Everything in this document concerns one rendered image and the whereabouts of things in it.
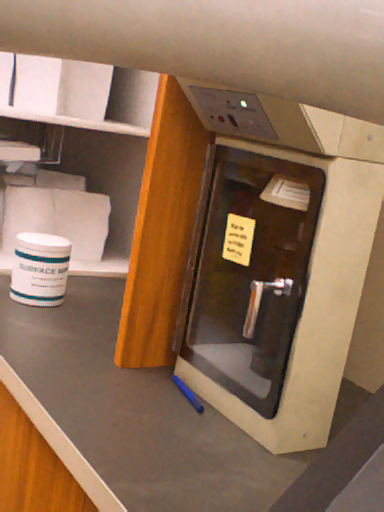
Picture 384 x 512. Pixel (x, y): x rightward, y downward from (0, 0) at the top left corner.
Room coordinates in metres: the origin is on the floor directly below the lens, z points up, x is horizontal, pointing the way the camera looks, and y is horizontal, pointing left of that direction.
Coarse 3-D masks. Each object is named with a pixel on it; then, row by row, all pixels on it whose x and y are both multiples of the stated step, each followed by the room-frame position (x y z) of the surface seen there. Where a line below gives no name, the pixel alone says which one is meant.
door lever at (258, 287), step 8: (256, 280) 1.05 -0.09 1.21; (280, 280) 1.07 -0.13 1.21; (256, 288) 1.05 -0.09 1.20; (264, 288) 1.05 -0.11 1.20; (272, 288) 1.06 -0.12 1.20; (280, 288) 1.07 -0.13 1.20; (256, 296) 1.05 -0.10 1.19; (248, 304) 1.05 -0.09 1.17; (256, 304) 1.05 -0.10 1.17; (248, 312) 1.05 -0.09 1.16; (256, 312) 1.05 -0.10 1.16; (248, 320) 1.05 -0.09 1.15; (256, 320) 1.05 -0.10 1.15; (248, 328) 1.05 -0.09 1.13; (248, 336) 1.05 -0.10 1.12
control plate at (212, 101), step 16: (208, 96) 1.19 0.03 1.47; (224, 96) 1.15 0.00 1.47; (240, 96) 1.11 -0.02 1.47; (256, 96) 1.07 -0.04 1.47; (208, 112) 1.23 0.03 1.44; (224, 112) 1.19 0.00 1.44; (240, 112) 1.14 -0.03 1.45; (256, 112) 1.10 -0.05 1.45; (224, 128) 1.22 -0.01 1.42; (240, 128) 1.18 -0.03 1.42; (256, 128) 1.14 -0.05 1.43; (272, 128) 1.10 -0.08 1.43
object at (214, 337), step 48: (240, 192) 1.20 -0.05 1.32; (288, 192) 1.10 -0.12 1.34; (288, 240) 1.08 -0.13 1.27; (192, 288) 1.28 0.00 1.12; (240, 288) 1.16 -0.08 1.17; (288, 288) 1.06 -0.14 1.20; (192, 336) 1.25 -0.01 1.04; (240, 336) 1.14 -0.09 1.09; (288, 336) 1.04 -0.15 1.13; (240, 384) 1.12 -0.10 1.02
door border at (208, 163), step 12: (204, 168) 1.29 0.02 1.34; (204, 180) 1.29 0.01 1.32; (204, 192) 1.29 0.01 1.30; (204, 204) 1.28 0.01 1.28; (192, 252) 1.29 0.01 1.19; (192, 264) 1.29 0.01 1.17; (192, 276) 1.28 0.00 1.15; (180, 300) 1.30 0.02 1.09; (180, 324) 1.29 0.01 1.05; (180, 336) 1.29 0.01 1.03; (180, 348) 1.28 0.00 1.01
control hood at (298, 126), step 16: (192, 80) 1.20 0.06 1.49; (192, 96) 1.24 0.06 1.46; (272, 112) 1.07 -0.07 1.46; (288, 112) 1.03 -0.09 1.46; (304, 112) 1.00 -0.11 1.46; (320, 112) 1.01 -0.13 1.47; (208, 128) 1.28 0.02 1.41; (288, 128) 1.06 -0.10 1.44; (304, 128) 1.02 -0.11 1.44; (320, 128) 1.02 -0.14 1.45; (336, 128) 1.03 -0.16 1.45; (288, 144) 1.09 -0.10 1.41; (304, 144) 1.05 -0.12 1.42; (320, 144) 1.02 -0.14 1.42; (336, 144) 1.04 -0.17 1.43
